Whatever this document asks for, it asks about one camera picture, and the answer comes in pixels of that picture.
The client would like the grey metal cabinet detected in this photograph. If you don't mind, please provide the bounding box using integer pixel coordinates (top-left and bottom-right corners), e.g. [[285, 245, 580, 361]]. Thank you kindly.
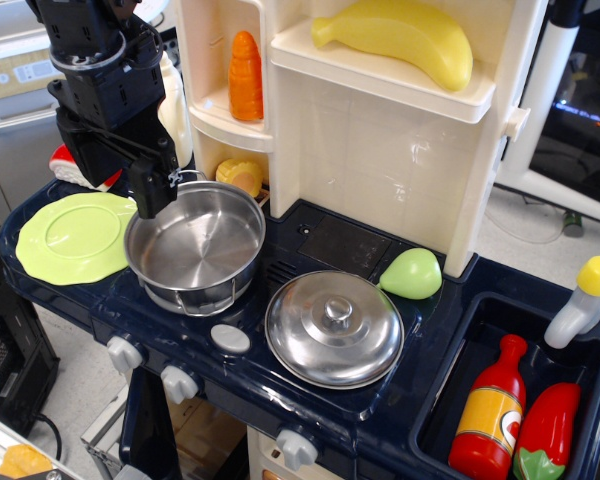
[[0, 1, 62, 223]]

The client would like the stainless steel pot lid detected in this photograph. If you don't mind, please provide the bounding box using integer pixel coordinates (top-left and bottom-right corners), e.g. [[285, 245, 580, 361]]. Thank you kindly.
[[265, 271, 405, 390]]

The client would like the grey stove knob left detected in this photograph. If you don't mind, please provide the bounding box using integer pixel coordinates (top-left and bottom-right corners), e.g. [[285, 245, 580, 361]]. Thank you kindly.
[[106, 336, 143, 374]]

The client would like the navy toy kitchen counter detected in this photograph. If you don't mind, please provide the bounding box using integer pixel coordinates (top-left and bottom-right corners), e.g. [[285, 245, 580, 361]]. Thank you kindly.
[[0, 181, 600, 479]]

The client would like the red toy chili pepper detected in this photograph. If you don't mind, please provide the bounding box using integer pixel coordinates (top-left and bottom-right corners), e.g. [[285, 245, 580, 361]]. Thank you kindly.
[[513, 382, 581, 479]]

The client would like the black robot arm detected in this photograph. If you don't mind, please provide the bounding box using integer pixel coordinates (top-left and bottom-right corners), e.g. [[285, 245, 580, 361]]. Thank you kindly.
[[29, 1, 178, 219]]

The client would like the yellow toy banana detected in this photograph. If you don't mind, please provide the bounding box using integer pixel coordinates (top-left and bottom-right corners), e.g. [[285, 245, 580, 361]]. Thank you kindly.
[[311, 1, 474, 92]]

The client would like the orange toy food piece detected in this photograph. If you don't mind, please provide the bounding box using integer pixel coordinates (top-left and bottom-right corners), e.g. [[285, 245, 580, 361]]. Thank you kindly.
[[0, 444, 53, 479]]

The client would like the black computer case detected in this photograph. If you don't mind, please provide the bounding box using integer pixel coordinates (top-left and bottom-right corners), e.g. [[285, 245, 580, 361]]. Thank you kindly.
[[0, 202, 61, 437]]

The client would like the white toy milk bottle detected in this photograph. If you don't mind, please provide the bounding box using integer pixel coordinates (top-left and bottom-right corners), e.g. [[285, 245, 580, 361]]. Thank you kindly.
[[158, 52, 193, 168]]

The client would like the grey toy faucet yellow cap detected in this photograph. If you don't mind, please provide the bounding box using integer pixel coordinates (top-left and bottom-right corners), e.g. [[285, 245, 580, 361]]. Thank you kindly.
[[544, 256, 600, 349]]

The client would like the orange toy carrot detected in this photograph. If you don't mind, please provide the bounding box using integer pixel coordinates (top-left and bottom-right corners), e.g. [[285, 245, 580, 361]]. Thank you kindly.
[[228, 31, 264, 121]]

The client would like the grey stove knob middle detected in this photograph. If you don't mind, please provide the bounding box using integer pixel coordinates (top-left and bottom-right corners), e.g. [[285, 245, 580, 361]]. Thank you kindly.
[[160, 366, 199, 404]]

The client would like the light green plastic plate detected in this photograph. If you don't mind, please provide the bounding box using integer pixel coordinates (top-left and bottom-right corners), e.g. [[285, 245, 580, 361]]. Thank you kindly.
[[15, 192, 137, 286]]

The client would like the green toy pear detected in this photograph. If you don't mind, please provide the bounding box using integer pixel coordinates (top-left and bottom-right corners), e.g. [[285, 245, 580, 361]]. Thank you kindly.
[[378, 248, 442, 300]]

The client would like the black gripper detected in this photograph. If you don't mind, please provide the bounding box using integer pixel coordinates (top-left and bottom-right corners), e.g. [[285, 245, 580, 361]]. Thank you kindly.
[[56, 105, 179, 219]]

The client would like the cream toy kitchen shelf unit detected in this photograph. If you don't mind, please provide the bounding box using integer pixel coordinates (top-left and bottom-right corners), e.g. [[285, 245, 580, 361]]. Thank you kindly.
[[174, 1, 547, 277]]

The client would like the red white toy sushi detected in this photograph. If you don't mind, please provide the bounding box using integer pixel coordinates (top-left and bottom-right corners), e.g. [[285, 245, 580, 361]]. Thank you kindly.
[[48, 144, 122, 192]]

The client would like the grey oval stove button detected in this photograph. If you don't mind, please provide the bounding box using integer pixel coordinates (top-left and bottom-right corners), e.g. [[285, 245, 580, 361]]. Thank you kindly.
[[210, 324, 251, 354]]

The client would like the grey stove knob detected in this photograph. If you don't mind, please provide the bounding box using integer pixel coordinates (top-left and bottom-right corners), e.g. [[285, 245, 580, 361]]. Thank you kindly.
[[106, 336, 143, 374], [160, 366, 199, 404], [276, 429, 318, 471]]

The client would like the yellow toy corn piece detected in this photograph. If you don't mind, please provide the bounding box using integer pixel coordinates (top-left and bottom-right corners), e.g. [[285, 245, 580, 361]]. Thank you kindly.
[[215, 159, 264, 197]]

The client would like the grey stove knob right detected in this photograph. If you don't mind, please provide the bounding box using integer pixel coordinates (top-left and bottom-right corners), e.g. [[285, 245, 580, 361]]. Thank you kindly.
[[276, 429, 318, 471]]

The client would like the red toy ketchup bottle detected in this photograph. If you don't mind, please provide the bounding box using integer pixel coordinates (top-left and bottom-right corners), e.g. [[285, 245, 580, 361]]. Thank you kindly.
[[448, 334, 527, 479]]

